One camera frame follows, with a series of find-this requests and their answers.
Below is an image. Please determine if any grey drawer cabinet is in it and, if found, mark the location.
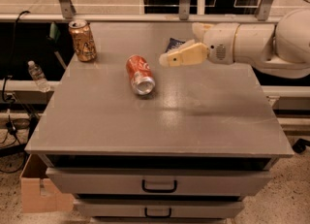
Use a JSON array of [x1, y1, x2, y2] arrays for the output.
[[26, 22, 293, 224]]

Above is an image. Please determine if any green handled tool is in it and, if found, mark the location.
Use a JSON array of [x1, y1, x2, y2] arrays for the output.
[[47, 21, 68, 71]]

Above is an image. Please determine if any gold soda can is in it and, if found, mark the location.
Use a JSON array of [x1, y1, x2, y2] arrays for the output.
[[69, 19, 97, 62]]

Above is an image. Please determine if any black cable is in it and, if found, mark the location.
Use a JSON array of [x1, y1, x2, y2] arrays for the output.
[[0, 9, 32, 103]]

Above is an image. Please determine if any brown cardboard box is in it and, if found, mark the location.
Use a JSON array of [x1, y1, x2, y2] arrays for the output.
[[20, 155, 74, 213]]

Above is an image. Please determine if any grey drawer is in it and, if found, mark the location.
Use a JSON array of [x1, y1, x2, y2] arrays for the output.
[[74, 199, 243, 218], [46, 168, 271, 197]]

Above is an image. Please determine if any clear plastic water bottle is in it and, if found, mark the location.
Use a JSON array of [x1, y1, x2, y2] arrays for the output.
[[28, 60, 50, 93]]

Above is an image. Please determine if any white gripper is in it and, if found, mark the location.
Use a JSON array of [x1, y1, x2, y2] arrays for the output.
[[159, 22, 239, 67]]

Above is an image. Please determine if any upper grey drawer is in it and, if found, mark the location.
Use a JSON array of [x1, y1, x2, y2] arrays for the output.
[[46, 168, 271, 197]]

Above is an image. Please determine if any dark blue snack bag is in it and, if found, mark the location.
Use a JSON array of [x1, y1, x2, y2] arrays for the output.
[[166, 38, 184, 52]]

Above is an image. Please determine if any red coke can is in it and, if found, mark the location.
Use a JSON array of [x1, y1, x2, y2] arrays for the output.
[[126, 55, 155, 95]]

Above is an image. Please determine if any lower grey drawer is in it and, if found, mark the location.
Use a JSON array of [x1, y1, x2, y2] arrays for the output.
[[74, 199, 243, 218]]

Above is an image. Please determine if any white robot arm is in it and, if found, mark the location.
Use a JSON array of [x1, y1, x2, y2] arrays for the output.
[[159, 9, 310, 79]]

